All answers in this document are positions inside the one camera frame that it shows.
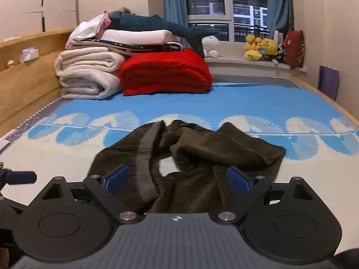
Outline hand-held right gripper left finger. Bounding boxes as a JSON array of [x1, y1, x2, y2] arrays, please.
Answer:
[[42, 164, 141, 225]]

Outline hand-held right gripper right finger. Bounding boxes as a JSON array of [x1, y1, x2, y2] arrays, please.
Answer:
[[217, 166, 316, 225]]

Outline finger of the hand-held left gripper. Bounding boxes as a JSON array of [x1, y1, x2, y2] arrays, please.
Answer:
[[0, 162, 37, 192]]

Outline dark brown corduroy pants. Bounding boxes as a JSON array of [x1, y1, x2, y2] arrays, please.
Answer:
[[88, 119, 287, 216]]

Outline blue white patterned bed mat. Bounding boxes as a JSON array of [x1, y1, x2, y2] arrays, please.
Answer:
[[0, 74, 359, 202]]

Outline white folded blanket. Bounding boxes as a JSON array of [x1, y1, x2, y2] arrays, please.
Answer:
[[55, 47, 127, 100]]

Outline red folded blanket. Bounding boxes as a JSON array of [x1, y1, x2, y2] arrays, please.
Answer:
[[119, 48, 213, 96]]

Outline white window sill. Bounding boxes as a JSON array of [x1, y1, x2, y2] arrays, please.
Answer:
[[204, 41, 307, 71]]

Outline tissue packet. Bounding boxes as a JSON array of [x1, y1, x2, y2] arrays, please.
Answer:
[[19, 48, 40, 62]]

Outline patterned folded quilt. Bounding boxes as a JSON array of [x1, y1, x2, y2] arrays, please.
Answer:
[[66, 38, 184, 56]]

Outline yellow duck plush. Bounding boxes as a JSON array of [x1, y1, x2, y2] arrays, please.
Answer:
[[243, 34, 263, 61], [259, 38, 279, 59]]

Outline dark plush toy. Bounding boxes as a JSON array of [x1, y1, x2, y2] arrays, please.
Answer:
[[269, 43, 288, 65]]

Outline purple board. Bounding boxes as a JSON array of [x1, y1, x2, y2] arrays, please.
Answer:
[[318, 65, 340, 101]]

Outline white plush toy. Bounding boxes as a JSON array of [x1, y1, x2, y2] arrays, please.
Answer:
[[202, 35, 220, 58]]

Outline white pillow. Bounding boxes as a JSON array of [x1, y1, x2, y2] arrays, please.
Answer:
[[97, 29, 181, 45]]

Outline red cushion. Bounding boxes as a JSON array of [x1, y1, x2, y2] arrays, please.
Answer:
[[284, 29, 306, 69]]

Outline pink white folded cloth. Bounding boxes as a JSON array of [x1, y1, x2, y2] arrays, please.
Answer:
[[69, 11, 110, 41]]

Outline dark teal shark plush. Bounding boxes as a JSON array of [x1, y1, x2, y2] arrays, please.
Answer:
[[107, 11, 221, 58]]

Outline beige wardrobe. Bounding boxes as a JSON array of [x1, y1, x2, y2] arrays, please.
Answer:
[[0, 0, 78, 42]]

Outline blue curtain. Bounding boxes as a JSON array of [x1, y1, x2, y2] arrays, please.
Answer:
[[163, 0, 189, 28], [265, 0, 293, 34]]

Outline wooden bed frame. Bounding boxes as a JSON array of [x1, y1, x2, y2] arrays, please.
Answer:
[[0, 28, 359, 136]]

